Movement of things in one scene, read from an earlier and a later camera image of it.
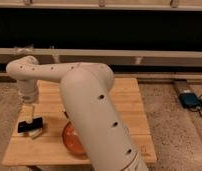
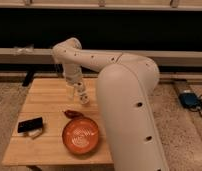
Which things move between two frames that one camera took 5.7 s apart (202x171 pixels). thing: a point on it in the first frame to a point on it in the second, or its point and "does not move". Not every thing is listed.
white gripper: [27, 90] to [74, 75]
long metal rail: [113, 57] does not move
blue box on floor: [190, 100] does not move
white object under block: [34, 133] does not move
